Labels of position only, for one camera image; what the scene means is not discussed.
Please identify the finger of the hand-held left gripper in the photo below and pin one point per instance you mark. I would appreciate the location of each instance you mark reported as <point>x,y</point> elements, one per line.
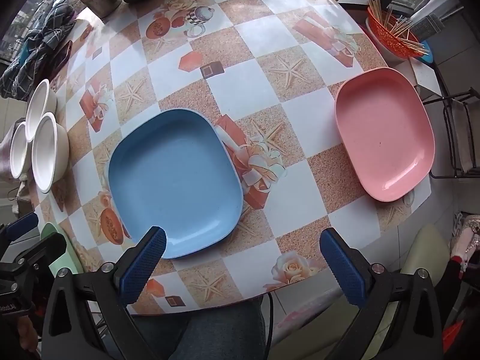
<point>45,247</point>
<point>22,227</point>

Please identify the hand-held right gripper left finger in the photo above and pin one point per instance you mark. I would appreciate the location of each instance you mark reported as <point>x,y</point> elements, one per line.
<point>144,266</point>

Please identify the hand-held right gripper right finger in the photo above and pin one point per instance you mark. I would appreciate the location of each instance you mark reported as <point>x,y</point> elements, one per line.
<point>345,270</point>

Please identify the pale green plate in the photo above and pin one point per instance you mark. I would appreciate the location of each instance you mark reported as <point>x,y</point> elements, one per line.
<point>71,264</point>

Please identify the white bowl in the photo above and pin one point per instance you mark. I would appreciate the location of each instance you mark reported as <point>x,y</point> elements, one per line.
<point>45,157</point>
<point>37,108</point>
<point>18,153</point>

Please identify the blue square plate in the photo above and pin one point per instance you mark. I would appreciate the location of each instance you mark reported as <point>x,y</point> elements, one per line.
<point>172,176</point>

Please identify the pink square plate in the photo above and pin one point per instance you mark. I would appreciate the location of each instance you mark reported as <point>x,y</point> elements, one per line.
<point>382,135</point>

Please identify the brown grey rag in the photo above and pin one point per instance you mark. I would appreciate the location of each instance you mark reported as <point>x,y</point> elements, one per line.
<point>22,193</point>

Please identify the pale green stool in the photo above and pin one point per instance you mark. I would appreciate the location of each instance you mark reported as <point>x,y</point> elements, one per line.
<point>423,247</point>

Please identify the person's jeans leg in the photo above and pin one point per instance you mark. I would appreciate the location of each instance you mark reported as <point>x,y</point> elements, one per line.
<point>210,330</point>

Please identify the red plastic bag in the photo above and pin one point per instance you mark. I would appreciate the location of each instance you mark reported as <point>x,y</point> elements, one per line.
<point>453,332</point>

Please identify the glittery pink shoe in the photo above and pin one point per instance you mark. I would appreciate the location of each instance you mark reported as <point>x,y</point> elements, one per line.
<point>468,236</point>

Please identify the dark plaid cloth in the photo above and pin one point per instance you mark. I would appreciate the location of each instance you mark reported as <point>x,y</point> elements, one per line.
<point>37,45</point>

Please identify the printed checkered tablecloth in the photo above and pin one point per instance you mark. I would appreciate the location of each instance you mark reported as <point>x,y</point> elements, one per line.
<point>240,82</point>

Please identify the folding chair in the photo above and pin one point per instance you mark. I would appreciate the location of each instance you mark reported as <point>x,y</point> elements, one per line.
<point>463,95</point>

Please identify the blue plastic lid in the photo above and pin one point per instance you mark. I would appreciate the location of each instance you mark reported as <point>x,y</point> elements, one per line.
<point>426,56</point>

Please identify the red plastic basket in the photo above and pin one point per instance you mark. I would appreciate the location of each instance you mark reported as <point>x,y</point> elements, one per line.
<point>390,41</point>

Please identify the red container of wooden sticks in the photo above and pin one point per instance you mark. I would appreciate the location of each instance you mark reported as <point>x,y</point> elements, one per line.
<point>399,26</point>

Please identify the grey metal grater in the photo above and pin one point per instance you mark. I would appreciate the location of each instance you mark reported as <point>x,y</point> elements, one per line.
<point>427,26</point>

